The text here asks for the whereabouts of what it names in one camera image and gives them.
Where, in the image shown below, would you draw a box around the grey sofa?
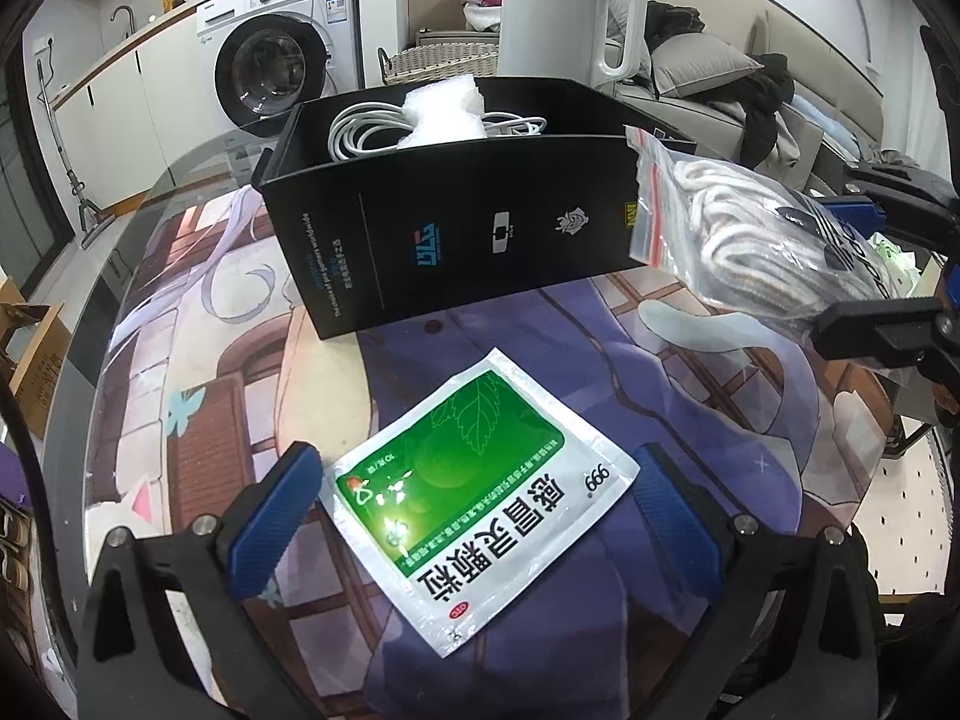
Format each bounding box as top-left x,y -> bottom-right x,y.
615,81 -> 905,192

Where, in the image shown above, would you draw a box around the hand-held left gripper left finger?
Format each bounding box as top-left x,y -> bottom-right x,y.
75,442 -> 323,720

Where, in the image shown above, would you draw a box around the printed table mat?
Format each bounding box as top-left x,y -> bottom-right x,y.
85,186 -> 910,720

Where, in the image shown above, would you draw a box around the white washing machine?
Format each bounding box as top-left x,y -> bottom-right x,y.
196,0 -> 365,140

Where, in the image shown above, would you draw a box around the white cable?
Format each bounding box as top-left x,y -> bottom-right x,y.
327,100 -> 550,163

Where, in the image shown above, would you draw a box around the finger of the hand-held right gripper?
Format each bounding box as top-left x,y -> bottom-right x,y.
823,160 -> 960,250
813,295 -> 960,371

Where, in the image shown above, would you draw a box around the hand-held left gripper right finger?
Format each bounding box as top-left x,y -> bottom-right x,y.
634,442 -> 880,720

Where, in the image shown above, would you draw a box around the dark clothing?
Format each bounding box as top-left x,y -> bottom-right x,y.
738,52 -> 797,167

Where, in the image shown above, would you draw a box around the clear zip bag white cord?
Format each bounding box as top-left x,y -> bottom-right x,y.
624,125 -> 887,343

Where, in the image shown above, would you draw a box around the white counter cabinet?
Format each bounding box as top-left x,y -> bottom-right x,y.
48,10 -> 220,160

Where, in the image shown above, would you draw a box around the dark glass door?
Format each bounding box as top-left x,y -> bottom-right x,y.
0,112 -> 55,295

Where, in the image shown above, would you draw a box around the white electric kettle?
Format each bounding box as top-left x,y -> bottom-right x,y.
496,0 -> 650,89

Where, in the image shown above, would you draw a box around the grey pillow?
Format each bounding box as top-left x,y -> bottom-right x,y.
650,34 -> 763,99

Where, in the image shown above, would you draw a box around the brown cardboard box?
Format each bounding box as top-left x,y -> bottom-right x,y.
0,277 -> 73,437

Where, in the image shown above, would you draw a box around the mop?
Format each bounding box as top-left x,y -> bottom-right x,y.
33,60 -> 110,250

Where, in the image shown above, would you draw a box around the black cardboard box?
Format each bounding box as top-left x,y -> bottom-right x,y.
250,76 -> 700,341

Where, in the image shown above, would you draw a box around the green medicine sachet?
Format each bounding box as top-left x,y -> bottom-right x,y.
320,346 -> 643,660

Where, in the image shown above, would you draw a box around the wicker basket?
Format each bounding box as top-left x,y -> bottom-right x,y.
376,30 -> 502,86

